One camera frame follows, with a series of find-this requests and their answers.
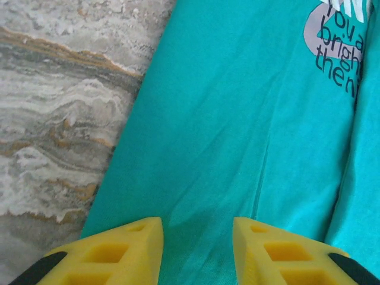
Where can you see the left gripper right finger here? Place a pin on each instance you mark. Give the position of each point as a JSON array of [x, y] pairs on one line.
[[255, 261]]

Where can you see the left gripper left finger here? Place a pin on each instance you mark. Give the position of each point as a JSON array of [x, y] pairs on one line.
[[139, 261]]

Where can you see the teal printed t-shirt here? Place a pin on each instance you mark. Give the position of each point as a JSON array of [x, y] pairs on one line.
[[237, 118]]

